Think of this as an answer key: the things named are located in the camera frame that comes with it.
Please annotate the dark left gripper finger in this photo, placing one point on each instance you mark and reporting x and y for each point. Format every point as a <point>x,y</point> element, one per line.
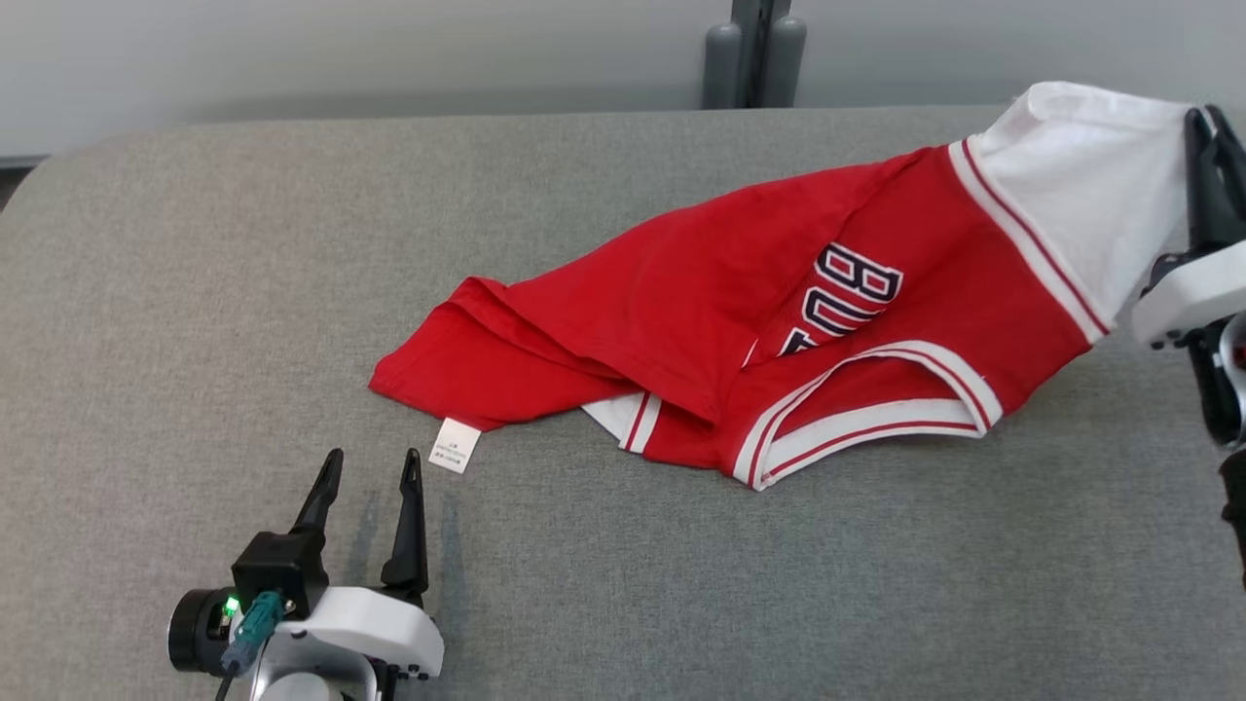
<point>409,545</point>
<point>319,501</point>

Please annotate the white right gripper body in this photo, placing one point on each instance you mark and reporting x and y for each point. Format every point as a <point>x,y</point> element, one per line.
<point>1197,287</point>

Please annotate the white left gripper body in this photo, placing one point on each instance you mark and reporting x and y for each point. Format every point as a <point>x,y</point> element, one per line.
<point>375,623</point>

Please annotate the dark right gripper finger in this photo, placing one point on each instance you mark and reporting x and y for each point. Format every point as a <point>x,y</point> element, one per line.
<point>1231,195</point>
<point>1202,185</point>

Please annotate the red basketball jersey white trim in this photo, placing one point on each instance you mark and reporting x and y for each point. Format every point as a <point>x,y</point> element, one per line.
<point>681,292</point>

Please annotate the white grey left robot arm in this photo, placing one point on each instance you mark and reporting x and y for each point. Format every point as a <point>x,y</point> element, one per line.
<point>200,638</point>

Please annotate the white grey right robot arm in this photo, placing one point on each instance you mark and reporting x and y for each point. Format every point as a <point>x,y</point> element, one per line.
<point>1227,389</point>

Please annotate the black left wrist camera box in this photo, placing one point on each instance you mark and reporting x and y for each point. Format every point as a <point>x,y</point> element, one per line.
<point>277,574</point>

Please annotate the grey cylindrical post cap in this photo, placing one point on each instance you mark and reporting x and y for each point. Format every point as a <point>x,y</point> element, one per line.
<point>722,68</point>
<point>786,63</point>

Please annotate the grey metal partition post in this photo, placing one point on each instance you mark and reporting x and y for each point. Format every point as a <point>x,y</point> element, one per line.
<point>750,49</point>

